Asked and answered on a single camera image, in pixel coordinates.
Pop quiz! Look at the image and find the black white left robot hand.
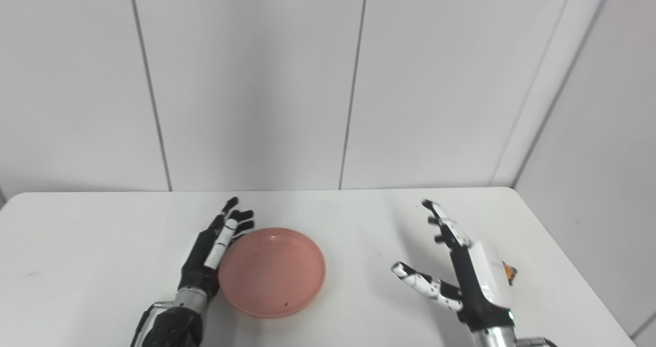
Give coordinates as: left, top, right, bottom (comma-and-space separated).
177, 197, 255, 302

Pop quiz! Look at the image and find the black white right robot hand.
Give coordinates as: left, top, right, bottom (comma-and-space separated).
391, 199, 515, 333

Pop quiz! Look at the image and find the pink round plate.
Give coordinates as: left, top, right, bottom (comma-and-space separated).
218, 227, 327, 319

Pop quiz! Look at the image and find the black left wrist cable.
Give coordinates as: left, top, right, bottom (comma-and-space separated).
130, 301, 176, 347

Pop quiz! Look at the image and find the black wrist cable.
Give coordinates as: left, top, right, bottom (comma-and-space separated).
514, 336, 558, 347
130, 301, 176, 347

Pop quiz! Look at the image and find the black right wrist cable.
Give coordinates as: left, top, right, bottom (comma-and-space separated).
514, 336, 558, 347

